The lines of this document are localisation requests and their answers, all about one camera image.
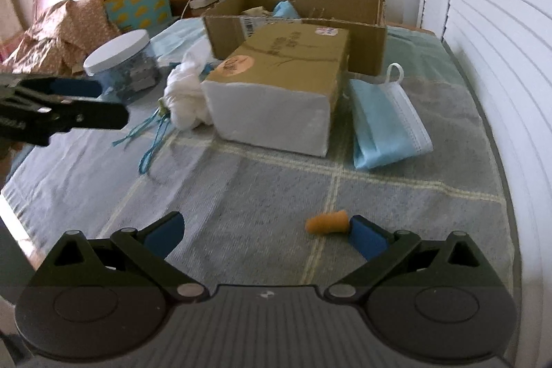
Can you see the jar with white lid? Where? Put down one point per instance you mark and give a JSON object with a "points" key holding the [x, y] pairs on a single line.
{"points": [[125, 66]]}

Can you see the light blue face mask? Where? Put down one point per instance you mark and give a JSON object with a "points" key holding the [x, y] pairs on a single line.
{"points": [[285, 10]]}

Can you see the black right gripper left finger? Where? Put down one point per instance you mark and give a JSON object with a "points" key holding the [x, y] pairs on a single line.
{"points": [[147, 250]]}

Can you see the gold tissue box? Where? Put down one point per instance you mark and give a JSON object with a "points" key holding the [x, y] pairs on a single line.
{"points": [[279, 88]]}

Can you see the orange soft toy piece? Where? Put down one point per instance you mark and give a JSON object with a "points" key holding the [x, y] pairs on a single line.
{"points": [[325, 224]]}

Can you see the beige printed cloth bag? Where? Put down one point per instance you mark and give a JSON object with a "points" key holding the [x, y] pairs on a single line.
{"points": [[257, 12]]}

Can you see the white louvered closet door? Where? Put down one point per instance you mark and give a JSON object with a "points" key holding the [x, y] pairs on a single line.
{"points": [[504, 48]]}

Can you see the brown dotted blanket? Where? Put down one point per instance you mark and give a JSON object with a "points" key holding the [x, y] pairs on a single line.
{"points": [[61, 39]]}

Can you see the grey plaid table towel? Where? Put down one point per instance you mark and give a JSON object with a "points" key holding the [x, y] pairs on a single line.
{"points": [[245, 207]]}

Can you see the blue mask stack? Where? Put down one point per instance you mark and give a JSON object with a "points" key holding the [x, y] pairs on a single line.
{"points": [[387, 127]]}

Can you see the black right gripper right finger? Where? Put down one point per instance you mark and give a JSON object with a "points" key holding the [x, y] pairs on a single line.
{"points": [[383, 251]]}

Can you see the white cloth sock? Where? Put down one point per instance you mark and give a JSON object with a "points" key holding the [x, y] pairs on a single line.
{"points": [[183, 96]]}

